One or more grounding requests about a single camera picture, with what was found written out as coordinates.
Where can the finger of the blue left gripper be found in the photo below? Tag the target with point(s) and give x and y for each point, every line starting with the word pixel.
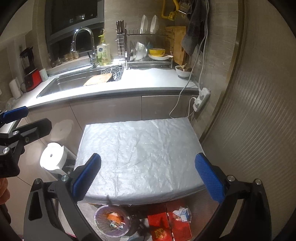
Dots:
pixel 14 115

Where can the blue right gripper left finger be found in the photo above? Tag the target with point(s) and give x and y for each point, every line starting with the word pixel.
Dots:
pixel 83 176

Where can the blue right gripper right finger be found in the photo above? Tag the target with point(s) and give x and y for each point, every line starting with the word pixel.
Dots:
pixel 210 178

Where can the blue white milk carton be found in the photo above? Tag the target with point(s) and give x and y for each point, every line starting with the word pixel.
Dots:
pixel 182 214

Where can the orange foam fruit net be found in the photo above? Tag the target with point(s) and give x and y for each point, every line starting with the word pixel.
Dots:
pixel 116 218

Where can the purple lined trash basket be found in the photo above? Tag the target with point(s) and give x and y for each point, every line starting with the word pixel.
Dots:
pixel 110 229

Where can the chrome kitchen faucet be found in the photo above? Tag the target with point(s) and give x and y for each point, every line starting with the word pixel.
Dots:
pixel 86 44

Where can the person's left hand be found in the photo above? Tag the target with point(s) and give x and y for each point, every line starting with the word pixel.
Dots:
pixel 4 192

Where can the white paper towel roll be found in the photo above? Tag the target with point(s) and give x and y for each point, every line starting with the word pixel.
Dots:
pixel 15 89

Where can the white toilet paper roll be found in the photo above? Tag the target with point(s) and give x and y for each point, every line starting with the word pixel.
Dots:
pixel 54 157

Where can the red black blender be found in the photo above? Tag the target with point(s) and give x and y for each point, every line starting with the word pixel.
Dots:
pixel 32 76

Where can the white mug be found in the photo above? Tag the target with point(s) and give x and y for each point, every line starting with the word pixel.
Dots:
pixel 43 75

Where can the grey cabinet doors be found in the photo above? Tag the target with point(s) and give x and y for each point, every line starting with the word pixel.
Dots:
pixel 70 118

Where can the red cardboard box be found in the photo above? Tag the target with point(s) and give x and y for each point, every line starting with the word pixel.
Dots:
pixel 163 226

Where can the silver plastic table cover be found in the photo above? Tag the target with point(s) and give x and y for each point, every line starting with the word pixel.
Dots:
pixel 142 162

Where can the stainless steel sink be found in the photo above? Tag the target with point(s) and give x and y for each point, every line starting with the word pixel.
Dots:
pixel 71 80

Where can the white power strip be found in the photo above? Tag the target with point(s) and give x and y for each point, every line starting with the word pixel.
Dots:
pixel 203 96

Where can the green dish soap bottle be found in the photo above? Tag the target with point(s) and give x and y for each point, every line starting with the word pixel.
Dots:
pixel 103 51

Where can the white bowl with food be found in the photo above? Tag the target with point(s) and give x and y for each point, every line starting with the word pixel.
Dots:
pixel 183 71

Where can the metal dish rack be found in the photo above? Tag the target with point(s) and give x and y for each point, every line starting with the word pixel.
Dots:
pixel 128 53

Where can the white plate under bowl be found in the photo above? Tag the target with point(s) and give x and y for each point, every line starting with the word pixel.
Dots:
pixel 160 58

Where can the white upturned bowl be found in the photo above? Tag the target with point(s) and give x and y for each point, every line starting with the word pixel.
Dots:
pixel 140 51

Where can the yellow bowl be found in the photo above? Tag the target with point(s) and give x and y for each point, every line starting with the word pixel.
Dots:
pixel 158 52

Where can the grey hanging towel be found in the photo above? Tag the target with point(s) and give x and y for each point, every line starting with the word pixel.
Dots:
pixel 195 30

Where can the wooden cutting board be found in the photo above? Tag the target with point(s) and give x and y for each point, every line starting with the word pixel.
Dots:
pixel 173 43

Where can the white standing plate left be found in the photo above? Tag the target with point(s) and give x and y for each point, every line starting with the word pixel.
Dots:
pixel 144 25

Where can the white standing plate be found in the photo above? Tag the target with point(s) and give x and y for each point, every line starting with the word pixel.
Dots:
pixel 144 25
pixel 154 25

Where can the white standing plate right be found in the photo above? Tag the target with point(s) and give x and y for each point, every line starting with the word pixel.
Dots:
pixel 154 25

